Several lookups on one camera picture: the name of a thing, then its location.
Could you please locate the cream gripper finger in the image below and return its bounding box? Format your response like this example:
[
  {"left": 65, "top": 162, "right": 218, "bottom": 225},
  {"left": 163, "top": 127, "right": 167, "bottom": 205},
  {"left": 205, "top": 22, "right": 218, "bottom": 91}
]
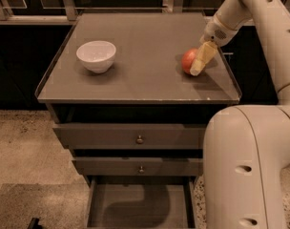
[{"left": 190, "top": 41, "right": 218, "bottom": 76}]

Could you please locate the red apple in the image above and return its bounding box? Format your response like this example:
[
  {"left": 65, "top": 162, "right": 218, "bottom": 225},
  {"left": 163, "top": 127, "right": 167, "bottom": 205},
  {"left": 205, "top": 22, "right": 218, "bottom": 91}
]
[{"left": 181, "top": 48, "right": 197, "bottom": 74}]

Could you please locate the grey drawer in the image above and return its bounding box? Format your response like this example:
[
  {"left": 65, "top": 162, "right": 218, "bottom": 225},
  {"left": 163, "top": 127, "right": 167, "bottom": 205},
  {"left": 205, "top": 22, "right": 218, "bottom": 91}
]
[
  {"left": 85, "top": 176, "right": 200, "bottom": 229},
  {"left": 53, "top": 105, "right": 215, "bottom": 149},
  {"left": 72, "top": 149, "right": 203, "bottom": 177}
]

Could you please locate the grey top drawer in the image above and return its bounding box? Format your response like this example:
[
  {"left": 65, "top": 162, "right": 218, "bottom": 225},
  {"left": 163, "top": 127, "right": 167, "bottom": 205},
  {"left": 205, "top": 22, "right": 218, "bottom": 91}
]
[{"left": 53, "top": 105, "right": 215, "bottom": 149}]

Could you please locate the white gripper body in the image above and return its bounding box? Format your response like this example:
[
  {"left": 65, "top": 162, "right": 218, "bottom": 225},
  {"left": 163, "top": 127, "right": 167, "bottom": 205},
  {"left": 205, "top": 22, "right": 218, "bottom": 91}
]
[{"left": 200, "top": 14, "right": 238, "bottom": 47}]

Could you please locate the grey middle drawer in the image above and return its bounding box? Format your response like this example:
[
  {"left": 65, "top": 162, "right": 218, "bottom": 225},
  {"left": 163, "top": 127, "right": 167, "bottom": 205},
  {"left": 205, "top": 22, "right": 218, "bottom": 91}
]
[{"left": 72, "top": 149, "right": 203, "bottom": 177}]

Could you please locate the white ceramic bowl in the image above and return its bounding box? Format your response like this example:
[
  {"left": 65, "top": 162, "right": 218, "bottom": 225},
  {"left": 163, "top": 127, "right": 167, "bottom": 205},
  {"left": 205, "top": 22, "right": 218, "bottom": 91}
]
[{"left": 76, "top": 41, "right": 116, "bottom": 73}]

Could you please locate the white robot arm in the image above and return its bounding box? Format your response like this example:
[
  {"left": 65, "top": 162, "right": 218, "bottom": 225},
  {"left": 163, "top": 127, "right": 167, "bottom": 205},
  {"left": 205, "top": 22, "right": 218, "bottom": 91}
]
[{"left": 191, "top": 0, "right": 290, "bottom": 229}]

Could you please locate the grey drawer cabinet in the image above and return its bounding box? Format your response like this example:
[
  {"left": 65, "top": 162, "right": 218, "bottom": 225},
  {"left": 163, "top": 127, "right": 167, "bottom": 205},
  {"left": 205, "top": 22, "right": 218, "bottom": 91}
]
[{"left": 34, "top": 12, "right": 242, "bottom": 187}]

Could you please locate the grey bottom drawer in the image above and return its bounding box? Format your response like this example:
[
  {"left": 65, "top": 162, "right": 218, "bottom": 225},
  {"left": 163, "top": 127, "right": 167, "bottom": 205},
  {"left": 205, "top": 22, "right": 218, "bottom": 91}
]
[{"left": 85, "top": 176, "right": 200, "bottom": 229}]

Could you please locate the black object at floor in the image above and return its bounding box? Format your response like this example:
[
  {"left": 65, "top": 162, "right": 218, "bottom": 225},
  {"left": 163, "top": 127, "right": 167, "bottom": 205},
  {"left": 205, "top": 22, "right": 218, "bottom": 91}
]
[{"left": 28, "top": 218, "right": 42, "bottom": 229}]

